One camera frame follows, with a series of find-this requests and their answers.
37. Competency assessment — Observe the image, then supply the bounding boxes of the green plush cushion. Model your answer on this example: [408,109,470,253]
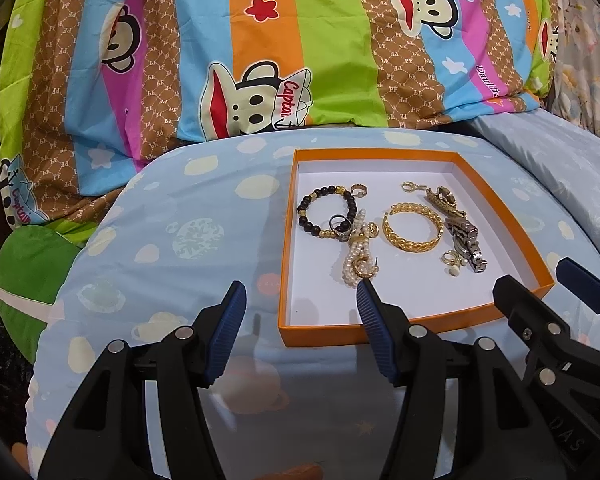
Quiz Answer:
[0,225,88,366]

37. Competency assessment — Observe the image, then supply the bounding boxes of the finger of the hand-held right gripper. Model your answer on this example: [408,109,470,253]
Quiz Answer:
[492,275,588,377]
[555,257,600,321]

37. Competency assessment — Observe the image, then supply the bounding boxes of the dark silver ring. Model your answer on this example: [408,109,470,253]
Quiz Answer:
[329,214,353,239]

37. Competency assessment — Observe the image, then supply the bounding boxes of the light blue spotted cushion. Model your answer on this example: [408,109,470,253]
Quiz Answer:
[27,127,600,480]

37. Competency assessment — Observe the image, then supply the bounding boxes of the gold watch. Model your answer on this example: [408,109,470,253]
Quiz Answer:
[425,186,468,218]

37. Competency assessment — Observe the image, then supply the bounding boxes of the gold chain bangle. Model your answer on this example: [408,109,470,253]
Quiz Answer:
[382,201,445,252]

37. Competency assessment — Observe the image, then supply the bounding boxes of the pale blue patterned pillow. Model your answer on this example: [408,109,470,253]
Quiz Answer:
[467,110,600,281]

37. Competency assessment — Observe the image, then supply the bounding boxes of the pearl bracelet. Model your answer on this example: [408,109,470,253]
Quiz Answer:
[341,208,381,290]

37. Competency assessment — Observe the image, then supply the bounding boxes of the silver watch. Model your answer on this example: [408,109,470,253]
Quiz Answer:
[445,216,487,275]

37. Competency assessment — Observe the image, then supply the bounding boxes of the gold hoop earring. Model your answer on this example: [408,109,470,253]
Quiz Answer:
[355,255,381,278]

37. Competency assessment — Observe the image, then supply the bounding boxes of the floral cloth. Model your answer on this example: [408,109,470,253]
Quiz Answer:
[545,0,600,136]

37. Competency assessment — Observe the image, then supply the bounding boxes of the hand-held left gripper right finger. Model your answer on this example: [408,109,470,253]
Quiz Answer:
[356,280,581,480]

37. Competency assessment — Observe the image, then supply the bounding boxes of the colourful striped printed blanket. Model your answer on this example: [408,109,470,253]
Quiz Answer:
[0,0,563,236]

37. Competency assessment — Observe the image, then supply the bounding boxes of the orange jewelry box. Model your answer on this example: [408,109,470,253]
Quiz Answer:
[278,148,557,348]

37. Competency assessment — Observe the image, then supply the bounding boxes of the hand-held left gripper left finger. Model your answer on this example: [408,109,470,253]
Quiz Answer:
[38,280,248,480]

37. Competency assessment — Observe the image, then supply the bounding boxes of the pearl drop earring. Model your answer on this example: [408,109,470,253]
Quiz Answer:
[441,250,468,277]

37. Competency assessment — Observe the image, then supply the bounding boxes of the black bead bracelet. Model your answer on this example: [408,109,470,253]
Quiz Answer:
[297,186,358,240]

